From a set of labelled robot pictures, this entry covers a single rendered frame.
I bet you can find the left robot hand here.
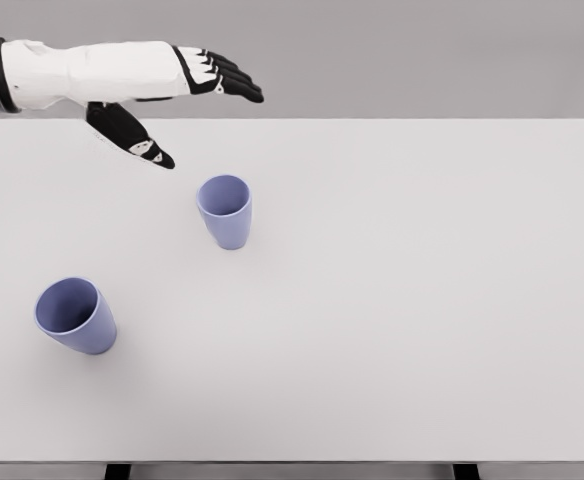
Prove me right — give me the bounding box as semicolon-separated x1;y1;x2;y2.
68;40;265;171

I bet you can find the lavender plastic cup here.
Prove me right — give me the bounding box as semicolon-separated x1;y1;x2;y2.
195;173;253;251
33;277;118;356

